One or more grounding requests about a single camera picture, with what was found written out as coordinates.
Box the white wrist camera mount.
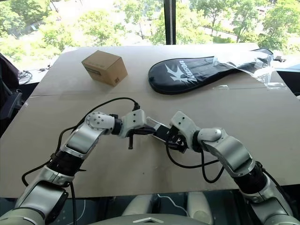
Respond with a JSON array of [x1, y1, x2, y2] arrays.
[[116, 109, 147, 139], [170, 111, 200, 151]]

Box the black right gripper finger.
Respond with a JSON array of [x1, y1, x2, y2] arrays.
[[165, 140, 180, 151], [165, 127, 177, 141]]

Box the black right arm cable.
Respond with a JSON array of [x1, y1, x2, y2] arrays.
[[165, 142, 226, 184]]

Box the black window frame post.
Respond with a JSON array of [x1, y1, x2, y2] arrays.
[[163, 0, 177, 45]]

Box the grey rounded shape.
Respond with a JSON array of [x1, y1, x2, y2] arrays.
[[121, 194, 154, 217], [187, 191, 214, 225]]

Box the black racket cover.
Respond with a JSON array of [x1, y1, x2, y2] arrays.
[[147, 47, 275, 96]]

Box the brown cardboard box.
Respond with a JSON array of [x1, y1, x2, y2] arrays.
[[81, 50, 128, 88]]

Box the grey robot torso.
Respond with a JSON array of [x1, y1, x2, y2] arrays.
[[110, 210, 195, 225]]

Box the clear plastic bag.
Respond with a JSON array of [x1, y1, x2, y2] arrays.
[[210, 53, 289, 90]]

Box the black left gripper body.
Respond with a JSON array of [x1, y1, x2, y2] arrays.
[[127, 126, 150, 141]]

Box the black chair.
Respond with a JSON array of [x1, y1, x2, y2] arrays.
[[0, 52, 23, 128]]

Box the white smartphone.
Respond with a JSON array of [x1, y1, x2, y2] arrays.
[[151, 125, 171, 143]]

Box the clear plastic phone case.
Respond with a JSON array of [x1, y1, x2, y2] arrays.
[[145, 116, 167, 136]]

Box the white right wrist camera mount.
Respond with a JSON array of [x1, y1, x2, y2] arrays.
[[170, 111, 200, 151]]

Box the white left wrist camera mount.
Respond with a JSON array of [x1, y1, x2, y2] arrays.
[[116, 109, 147, 139]]

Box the brown cardboard sheet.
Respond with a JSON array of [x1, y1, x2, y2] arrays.
[[30, 42, 289, 97], [0, 87, 300, 199]]

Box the tangled floor cables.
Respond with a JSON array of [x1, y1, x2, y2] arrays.
[[16, 62, 52, 85]]

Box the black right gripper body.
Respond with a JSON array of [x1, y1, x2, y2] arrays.
[[167, 126, 188, 154]]

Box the thin white cable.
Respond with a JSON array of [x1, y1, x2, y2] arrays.
[[156, 193, 187, 211]]

